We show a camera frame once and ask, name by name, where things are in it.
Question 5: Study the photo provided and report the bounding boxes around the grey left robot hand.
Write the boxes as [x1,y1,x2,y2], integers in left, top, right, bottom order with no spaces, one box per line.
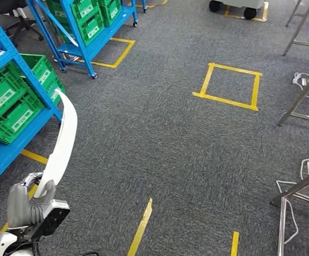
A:
[8,172,57,229]

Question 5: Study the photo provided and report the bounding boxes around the white curved plastic part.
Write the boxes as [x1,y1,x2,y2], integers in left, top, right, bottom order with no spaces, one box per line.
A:
[33,89,78,198]

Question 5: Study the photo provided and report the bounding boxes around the blue metal shelf rack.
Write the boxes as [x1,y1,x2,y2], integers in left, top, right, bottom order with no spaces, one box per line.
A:
[127,0,148,13]
[26,0,139,79]
[0,5,64,194]

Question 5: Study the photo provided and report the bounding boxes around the yellow floor tape strip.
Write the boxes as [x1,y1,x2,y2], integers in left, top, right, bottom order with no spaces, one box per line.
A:
[230,231,240,256]
[127,197,153,256]

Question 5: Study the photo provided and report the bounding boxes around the black office chair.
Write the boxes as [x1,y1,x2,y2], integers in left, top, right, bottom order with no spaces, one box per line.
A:
[0,0,45,46]

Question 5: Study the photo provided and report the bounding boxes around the yellow floor tape square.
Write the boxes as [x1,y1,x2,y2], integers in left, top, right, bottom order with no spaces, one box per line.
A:
[192,62,263,112]

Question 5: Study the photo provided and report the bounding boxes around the white cart black wheels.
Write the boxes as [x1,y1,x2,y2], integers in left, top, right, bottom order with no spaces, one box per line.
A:
[209,0,265,20]

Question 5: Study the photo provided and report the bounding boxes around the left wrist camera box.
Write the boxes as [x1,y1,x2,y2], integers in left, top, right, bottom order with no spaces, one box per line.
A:
[28,199,71,241]

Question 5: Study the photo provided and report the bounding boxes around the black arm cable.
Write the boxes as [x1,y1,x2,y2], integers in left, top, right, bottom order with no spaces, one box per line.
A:
[33,240,99,256]

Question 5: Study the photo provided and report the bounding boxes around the white cable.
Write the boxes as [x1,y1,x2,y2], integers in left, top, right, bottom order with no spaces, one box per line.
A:
[276,159,309,245]
[292,71,309,108]

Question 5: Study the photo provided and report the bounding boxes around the steel frame table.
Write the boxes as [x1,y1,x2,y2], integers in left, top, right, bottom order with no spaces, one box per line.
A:
[282,0,309,57]
[277,60,309,127]

